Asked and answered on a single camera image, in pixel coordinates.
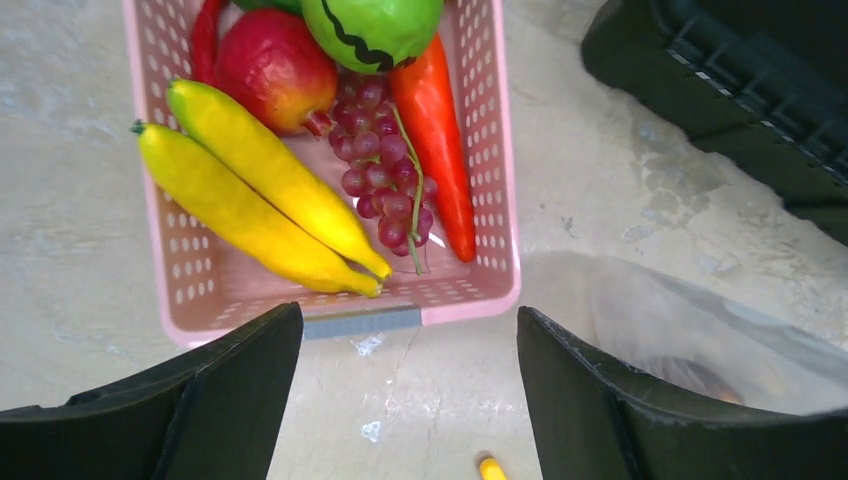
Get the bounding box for green toy bell pepper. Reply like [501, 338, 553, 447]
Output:
[233, 0, 302, 16]

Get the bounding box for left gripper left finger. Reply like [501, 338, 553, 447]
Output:
[1, 303, 304, 479]

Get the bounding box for yellow handled screwdriver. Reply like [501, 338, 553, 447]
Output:
[478, 456, 508, 480]

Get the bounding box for black plastic toolbox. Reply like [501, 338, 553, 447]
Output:
[581, 1, 847, 242]

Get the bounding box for orange toy carrot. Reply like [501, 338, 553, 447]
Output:
[388, 36, 476, 263]

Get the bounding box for yellow toy banana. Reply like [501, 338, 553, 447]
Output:
[130, 120, 382, 298]
[167, 78, 393, 281]

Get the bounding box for clear zip top bag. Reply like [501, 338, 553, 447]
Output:
[523, 252, 847, 415]

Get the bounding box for purple toy grapes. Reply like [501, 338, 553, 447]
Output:
[328, 70, 437, 275]

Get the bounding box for red toy chili pepper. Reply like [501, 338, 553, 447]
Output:
[190, 0, 230, 85]

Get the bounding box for green toy melon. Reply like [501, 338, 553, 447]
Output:
[301, 0, 445, 74]

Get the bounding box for pink plastic basket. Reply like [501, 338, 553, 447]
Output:
[144, 1, 520, 348]

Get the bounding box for yellow toy banana lower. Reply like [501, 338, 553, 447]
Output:
[130, 120, 382, 298]

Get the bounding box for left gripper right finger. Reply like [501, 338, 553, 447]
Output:
[517, 306, 847, 479]

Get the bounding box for red toy pomegranate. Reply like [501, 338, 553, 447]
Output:
[212, 8, 338, 138]

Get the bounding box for yellow toy banana upper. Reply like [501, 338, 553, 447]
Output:
[167, 78, 393, 281]

